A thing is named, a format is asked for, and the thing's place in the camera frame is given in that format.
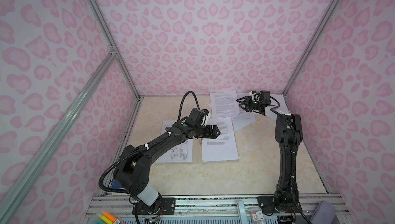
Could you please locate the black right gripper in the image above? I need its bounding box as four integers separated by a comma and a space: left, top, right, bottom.
238, 96, 264, 113

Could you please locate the white paper sheet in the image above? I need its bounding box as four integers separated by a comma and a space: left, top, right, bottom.
202, 117, 239, 162

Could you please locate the central printed text sheet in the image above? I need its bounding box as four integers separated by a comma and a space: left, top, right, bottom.
210, 90, 240, 119

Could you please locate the technical drawing paper sheet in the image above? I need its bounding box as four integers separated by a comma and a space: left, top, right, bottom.
155, 139, 193, 164

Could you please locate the translucent beige file folder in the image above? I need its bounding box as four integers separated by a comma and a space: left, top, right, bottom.
192, 139, 203, 163

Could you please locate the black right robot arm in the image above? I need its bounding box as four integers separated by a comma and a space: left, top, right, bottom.
236, 94, 303, 213

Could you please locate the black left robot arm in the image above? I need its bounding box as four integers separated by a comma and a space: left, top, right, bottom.
98, 121, 221, 214

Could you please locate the underlying printed paper sheet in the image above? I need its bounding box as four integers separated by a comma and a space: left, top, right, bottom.
232, 112, 256, 132

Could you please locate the right printed text sheet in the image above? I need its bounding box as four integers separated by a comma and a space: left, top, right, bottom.
265, 94, 291, 121

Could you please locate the small labelled plastic bag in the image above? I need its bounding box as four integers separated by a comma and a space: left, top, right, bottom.
250, 208, 265, 224

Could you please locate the blue booklet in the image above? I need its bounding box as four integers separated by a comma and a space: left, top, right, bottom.
111, 179, 123, 189

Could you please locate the grey foam roll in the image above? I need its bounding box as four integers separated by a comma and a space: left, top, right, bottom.
310, 200, 336, 224

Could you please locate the highlighter marker pack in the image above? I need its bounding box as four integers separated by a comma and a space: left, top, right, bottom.
91, 211, 123, 224

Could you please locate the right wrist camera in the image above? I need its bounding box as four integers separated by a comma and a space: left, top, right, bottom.
249, 90, 271, 103

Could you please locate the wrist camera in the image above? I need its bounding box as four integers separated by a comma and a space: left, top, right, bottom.
249, 90, 271, 103
186, 108, 211, 127

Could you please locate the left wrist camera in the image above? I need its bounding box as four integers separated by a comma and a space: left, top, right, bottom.
186, 108, 211, 127

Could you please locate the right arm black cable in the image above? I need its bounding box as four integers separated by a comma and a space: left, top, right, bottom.
268, 96, 298, 194

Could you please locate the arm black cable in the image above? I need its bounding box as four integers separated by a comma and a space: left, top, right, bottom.
177, 90, 201, 123
268, 96, 298, 194

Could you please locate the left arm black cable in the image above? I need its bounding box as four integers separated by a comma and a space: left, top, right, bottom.
177, 90, 201, 123

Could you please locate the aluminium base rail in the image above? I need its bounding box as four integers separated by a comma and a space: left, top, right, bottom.
83, 194, 354, 224

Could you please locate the right corner aluminium post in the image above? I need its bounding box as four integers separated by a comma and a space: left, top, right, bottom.
282, 0, 342, 97

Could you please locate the corner aluminium post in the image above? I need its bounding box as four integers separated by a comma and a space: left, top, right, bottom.
282, 0, 342, 97
87, 0, 141, 100

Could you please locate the left corner aluminium post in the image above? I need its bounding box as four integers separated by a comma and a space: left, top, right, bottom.
87, 0, 141, 100

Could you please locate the diagonal aluminium frame bar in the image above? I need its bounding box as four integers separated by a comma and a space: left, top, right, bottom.
1, 52, 117, 224

